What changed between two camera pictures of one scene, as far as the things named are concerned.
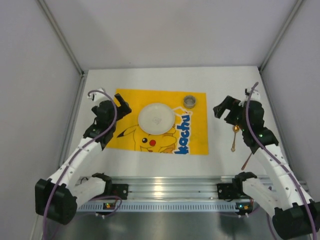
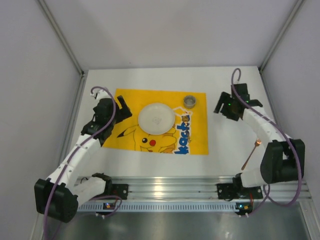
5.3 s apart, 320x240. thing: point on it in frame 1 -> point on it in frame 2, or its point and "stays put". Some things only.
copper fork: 246,162 stays put
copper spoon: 236,129 -> 185,118
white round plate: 156,118 stays put
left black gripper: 120,108 stays put
